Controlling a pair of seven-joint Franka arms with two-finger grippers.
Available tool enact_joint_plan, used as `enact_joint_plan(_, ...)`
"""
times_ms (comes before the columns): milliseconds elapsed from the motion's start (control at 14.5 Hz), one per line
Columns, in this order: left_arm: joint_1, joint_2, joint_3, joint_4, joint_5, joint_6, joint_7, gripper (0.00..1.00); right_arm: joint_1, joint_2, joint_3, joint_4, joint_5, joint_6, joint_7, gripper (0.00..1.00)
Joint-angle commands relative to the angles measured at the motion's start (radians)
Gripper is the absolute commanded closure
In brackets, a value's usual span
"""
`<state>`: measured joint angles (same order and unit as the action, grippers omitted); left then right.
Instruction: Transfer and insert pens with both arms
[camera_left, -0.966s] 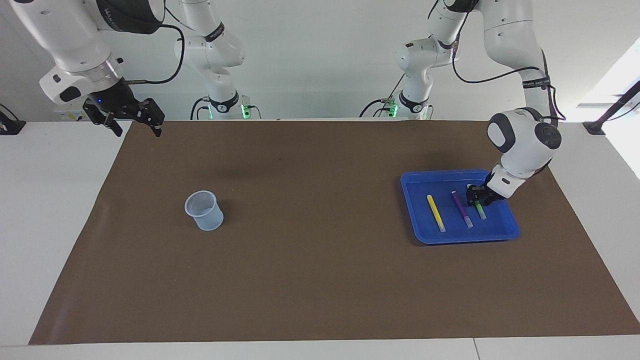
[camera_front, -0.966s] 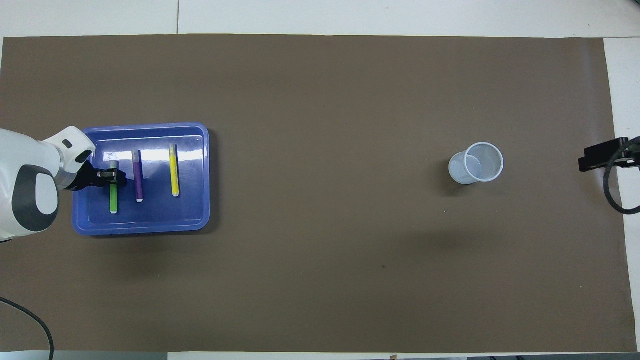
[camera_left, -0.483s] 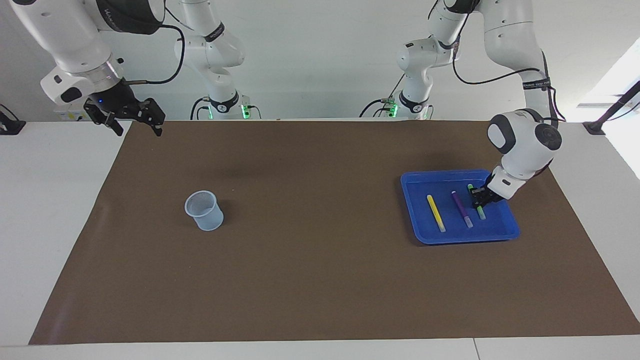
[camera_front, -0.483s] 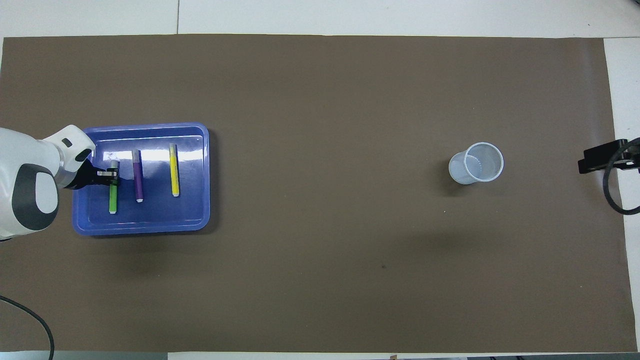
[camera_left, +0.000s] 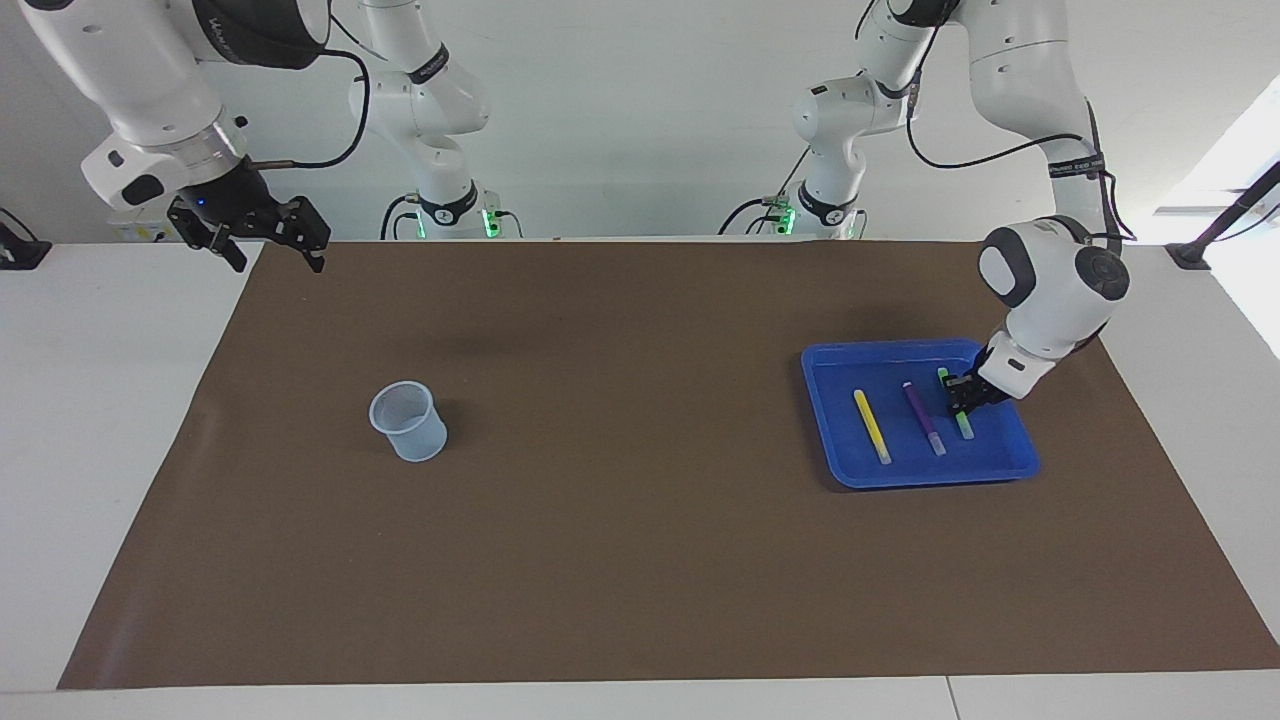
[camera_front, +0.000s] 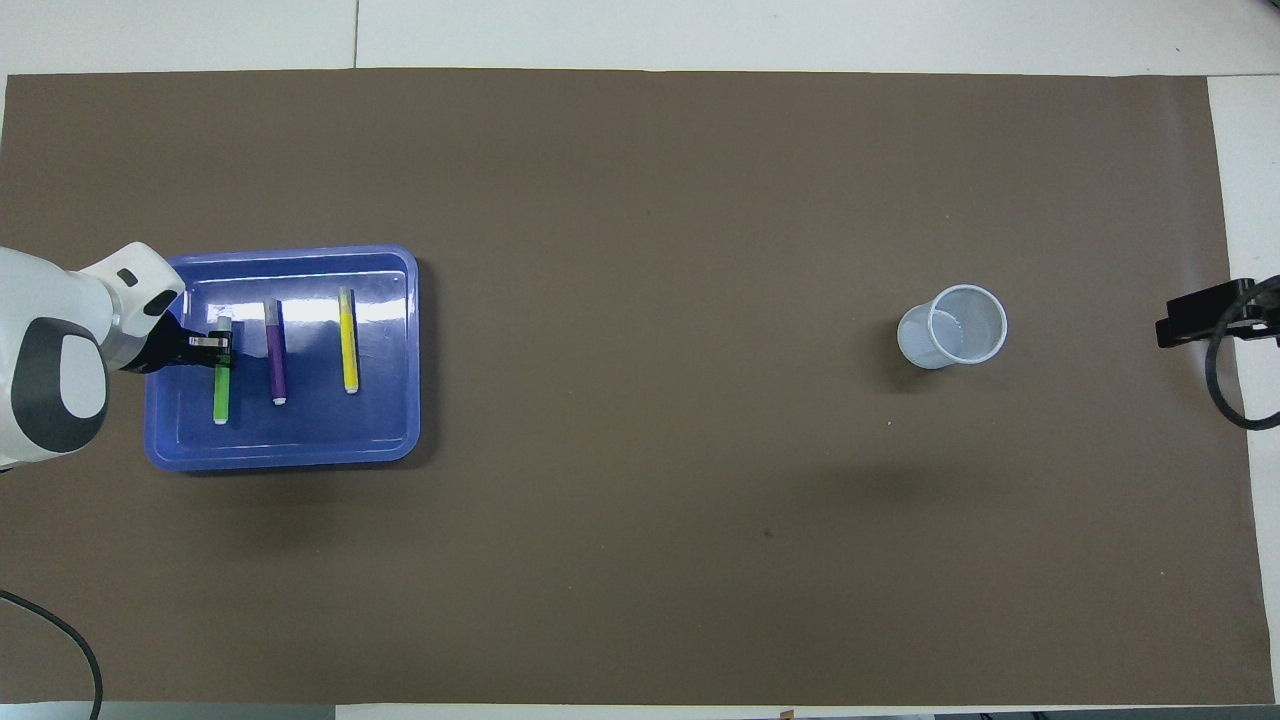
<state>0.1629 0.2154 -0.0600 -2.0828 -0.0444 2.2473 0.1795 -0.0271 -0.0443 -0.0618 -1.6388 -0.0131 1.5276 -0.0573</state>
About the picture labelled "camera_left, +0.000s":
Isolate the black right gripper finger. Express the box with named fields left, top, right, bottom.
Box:
left=167, top=198, right=248, bottom=273
left=270, top=195, right=332, bottom=273

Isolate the black table clamp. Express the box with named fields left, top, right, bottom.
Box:
left=0, top=208, right=53, bottom=271

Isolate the yellow pen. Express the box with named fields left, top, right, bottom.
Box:
left=853, top=389, right=893, bottom=466

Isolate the white power box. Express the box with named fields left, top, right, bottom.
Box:
left=108, top=205, right=181, bottom=243

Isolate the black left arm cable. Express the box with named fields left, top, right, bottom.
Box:
left=900, top=75, right=1138, bottom=246

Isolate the blue plastic tray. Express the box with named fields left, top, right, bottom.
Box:
left=800, top=338, right=1042, bottom=490

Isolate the green pen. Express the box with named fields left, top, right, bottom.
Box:
left=936, top=368, right=974, bottom=440

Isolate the black base cable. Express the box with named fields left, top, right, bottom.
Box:
left=380, top=193, right=421, bottom=241
left=718, top=150, right=813, bottom=237

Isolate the purple pen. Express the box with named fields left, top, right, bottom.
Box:
left=902, top=381, right=947, bottom=457

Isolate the black clamp stand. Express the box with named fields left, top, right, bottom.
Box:
left=1165, top=160, right=1280, bottom=271

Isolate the clear plastic cup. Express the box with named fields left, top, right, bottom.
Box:
left=369, top=380, right=448, bottom=463

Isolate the brown table mat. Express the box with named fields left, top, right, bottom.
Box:
left=57, top=238, right=1280, bottom=691

